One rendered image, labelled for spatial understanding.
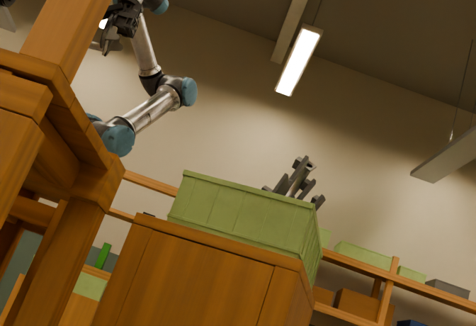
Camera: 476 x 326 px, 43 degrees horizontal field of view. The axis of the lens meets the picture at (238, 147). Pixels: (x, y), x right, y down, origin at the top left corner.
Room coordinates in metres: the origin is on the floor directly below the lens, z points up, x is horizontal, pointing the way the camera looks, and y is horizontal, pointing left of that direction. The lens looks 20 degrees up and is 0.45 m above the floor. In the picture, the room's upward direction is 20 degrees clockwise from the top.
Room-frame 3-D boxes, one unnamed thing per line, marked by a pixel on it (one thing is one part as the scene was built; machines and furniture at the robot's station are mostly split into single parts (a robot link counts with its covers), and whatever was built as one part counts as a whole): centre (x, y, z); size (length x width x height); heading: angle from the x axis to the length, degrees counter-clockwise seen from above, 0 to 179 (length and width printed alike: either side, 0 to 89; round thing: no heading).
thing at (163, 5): (1.97, 0.49, 1.59); 0.11 x 0.11 x 0.08; 59
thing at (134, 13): (1.88, 0.52, 1.43); 0.09 x 0.08 x 0.12; 83
